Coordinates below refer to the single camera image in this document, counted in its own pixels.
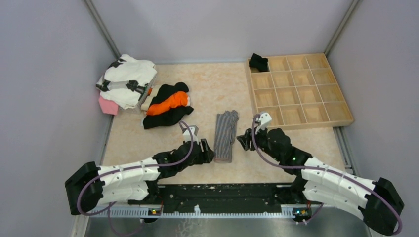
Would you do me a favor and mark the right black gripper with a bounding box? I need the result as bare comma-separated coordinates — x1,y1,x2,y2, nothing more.
237,122,282,162

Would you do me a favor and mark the grey striped underwear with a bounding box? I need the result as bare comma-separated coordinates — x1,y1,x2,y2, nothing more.
214,110,239,163

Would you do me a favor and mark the wooden compartment tray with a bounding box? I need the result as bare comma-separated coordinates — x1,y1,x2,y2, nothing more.
245,53,354,130

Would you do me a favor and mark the white perforated basket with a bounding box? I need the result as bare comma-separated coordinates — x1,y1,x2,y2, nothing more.
120,75,157,114

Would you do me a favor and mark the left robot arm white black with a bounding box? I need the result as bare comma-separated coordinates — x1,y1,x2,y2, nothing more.
65,126,215,216

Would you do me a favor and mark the orange underwear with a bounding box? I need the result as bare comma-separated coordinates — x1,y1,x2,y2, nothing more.
146,91,191,116

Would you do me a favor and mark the black metal base rail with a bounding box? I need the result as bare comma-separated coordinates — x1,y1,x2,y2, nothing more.
78,183,361,225

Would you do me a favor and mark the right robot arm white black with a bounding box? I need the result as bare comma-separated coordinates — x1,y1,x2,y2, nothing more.
236,112,405,236

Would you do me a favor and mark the black boxer underwear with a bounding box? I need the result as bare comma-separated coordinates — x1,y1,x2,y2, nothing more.
249,53,269,72

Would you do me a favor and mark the pink cloth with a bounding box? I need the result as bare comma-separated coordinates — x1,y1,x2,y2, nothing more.
98,96,119,116

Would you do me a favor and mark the white black clothes pile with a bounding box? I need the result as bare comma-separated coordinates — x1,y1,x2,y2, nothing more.
95,54,157,110

